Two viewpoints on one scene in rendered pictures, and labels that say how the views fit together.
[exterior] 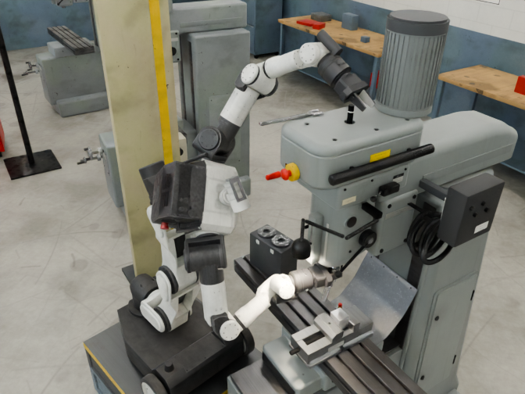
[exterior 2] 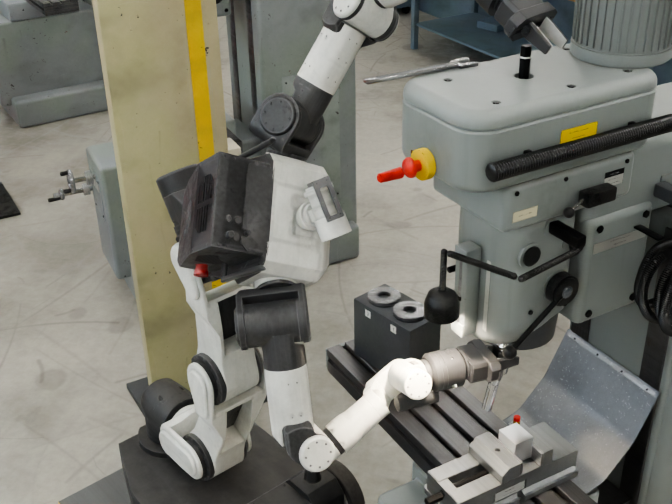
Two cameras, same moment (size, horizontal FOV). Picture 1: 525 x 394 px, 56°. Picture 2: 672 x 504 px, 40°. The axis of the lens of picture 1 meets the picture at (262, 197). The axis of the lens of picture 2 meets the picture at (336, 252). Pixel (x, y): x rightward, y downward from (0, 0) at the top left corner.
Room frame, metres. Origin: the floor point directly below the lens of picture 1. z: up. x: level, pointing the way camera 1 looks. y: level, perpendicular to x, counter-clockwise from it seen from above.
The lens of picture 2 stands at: (-0.16, -0.03, 2.47)
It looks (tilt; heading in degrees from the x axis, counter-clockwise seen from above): 29 degrees down; 4
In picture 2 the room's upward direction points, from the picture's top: 1 degrees counter-clockwise
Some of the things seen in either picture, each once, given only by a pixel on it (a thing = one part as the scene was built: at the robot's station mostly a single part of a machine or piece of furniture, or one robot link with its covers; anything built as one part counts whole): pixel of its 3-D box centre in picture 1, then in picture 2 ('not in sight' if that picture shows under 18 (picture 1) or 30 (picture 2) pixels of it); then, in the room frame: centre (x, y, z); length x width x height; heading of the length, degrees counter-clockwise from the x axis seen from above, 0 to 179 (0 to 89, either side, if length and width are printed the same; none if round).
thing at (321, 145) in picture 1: (350, 142); (526, 113); (1.57, -0.30, 1.81); 0.47 x 0.26 x 0.16; 123
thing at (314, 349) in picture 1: (332, 331); (503, 464); (1.48, -0.31, 0.98); 0.35 x 0.15 x 0.11; 123
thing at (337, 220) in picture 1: (338, 223); (510, 264); (1.56, -0.29, 1.47); 0.21 x 0.19 x 0.32; 33
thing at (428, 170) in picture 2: (292, 172); (422, 164); (1.44, -0.10, 1.76); 0.06 x 0.02 x 0.06; 33
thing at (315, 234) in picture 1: (314, 238); (465, 289); (1.50, -0.20, 1.45); 0.04 x 0.04 x 0.21; 33
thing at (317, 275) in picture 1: (312, 277); (464, 365); (1.52, -0.21, 1.23); 0.13 x 0.12 x 0.10; 23
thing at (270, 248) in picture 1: (273, 252); (396, 332); (1.95, -0.06, 1.03); 0.22 x 0.12 x 0.20; 44
